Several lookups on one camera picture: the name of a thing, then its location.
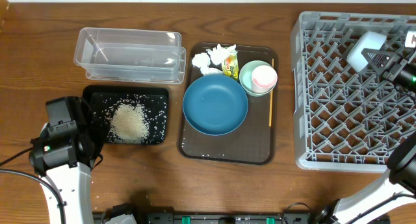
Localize white light-blue small bowl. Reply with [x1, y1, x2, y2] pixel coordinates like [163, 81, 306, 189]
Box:
[346, 32, 387, 73]

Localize pile of rice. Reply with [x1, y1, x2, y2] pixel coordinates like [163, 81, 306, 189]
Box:
[97, 93, 168, 145]

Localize pink cup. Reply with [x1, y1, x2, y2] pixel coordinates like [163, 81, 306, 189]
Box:
[251, 65, 278, 93]

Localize dark blue plate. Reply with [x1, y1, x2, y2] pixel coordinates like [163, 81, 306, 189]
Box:
[183, 75, 248, 136]

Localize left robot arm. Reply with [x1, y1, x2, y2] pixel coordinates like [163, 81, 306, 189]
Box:
[29, 96, 109, 223]

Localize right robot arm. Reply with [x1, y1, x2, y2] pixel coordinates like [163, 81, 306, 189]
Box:
[309, 49, 415, 223]

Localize black waste tray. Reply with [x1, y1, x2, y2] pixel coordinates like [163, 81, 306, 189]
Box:
[83, 85, 169, 145]

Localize grey dishwasher rack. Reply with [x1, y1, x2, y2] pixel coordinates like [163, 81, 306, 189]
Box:
[291, 12, 415, 173]

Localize clear plastic bin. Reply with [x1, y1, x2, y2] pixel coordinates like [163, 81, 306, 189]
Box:
[73, 27, 187, 84]

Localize wooden chopstick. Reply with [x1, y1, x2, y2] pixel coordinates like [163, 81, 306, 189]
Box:
[268, 58, 276, 127]

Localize green bowl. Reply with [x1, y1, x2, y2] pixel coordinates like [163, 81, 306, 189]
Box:
[239, 60, 275, 97]

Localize crumpled white tissue left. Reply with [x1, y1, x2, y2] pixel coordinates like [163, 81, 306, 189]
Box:
[191, 53, 224, 76]

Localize crumpled white tissue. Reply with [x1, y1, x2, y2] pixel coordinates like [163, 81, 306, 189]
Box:
[206, 44, 237, 65]
[191, 53, 224, 76]

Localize yellow green snack wrapper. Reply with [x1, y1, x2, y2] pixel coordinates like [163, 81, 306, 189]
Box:
[221, 52, 239, 81]

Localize crumpled white tissue top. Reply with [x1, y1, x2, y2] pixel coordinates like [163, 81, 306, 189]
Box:
[206, 44, 237, 65]

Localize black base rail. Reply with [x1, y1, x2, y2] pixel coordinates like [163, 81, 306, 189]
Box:
[92, 203, 313, 224]

